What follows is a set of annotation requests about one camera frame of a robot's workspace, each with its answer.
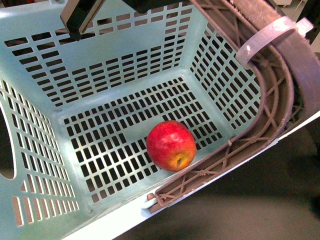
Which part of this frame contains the light blue plastic basket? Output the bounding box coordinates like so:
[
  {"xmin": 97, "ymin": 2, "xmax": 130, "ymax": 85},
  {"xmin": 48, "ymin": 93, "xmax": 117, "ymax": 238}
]
[{"xmin": 0, "ymin": 0, "xmax": 320, "ymax": 240}]

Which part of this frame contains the brown basket handle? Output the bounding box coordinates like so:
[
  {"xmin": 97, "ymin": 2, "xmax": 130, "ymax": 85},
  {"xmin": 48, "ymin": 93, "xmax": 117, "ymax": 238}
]
[{"xmin": 147, "ymin": 0, "xmax": 320, "ymax": 214}]

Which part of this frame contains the clear plastic handle clip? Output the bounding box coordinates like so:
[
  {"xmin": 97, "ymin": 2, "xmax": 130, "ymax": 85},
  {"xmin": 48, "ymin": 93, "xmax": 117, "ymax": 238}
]
[{"xmin": 235, "ymin": 16, "xmax": 314, "ymax": 70}]

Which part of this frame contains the red yellow apple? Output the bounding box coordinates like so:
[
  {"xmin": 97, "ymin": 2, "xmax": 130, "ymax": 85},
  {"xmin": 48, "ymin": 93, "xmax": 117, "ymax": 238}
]
[{"xmin": 146, "ymin": 120, "xmax": 197, "ymax": 172}]

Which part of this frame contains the black gripper finger basket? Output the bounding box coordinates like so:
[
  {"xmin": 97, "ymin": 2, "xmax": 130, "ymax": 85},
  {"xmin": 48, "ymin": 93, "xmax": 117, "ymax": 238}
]
[{"xmin": 60, "ymin": 0, "xmax": 105, "ymax": 40}]

